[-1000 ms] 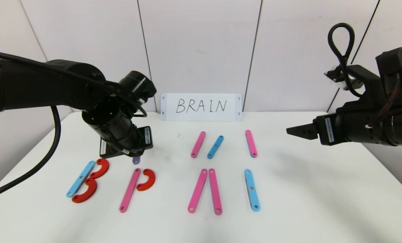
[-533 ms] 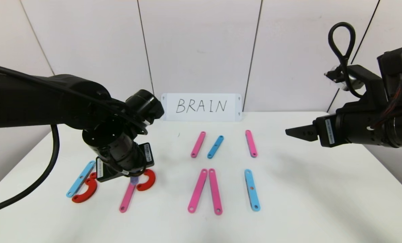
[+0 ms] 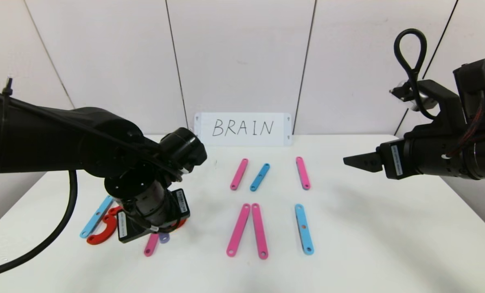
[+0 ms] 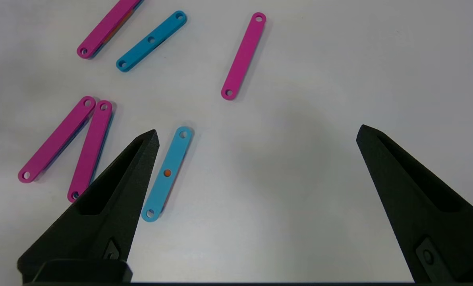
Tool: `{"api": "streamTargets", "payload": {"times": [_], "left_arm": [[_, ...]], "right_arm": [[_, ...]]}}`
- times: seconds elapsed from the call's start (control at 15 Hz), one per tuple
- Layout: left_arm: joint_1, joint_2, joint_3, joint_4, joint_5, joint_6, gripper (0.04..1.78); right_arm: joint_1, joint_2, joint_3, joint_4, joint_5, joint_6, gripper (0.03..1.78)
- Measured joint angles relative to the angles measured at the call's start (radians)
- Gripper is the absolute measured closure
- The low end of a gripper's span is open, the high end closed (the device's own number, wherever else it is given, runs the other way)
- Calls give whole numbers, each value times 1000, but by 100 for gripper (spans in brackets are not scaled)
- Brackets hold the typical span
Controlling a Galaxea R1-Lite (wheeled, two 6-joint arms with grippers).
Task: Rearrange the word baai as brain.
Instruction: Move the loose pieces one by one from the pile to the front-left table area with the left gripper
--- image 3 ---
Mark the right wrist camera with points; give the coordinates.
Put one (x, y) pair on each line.
(425, 95)

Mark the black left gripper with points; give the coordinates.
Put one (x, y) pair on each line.
(129, 230)

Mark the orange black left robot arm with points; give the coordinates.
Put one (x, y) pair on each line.
(42, 142)

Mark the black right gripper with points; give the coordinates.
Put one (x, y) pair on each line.
(393, 161)

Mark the small red curved piece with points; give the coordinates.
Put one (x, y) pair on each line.
(181, 224)

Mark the white sign reading BRAIN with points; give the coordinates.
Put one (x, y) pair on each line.
(242, 129)

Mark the blue bar with orange dot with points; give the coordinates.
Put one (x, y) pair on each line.
(304, 234)

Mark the short purple plastic bar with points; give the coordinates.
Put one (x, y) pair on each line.
(164, 238)

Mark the blue plastic bar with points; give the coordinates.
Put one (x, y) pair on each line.
(97, 215)
(260, 177)

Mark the pink plastic bar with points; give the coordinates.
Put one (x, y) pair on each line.
(239, 174)
(303, 173)
(150, 245)
(260, 232)
(239, 230)

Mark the red curved plastic piece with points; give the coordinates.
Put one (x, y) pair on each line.
(115, 211)
(104, 234)

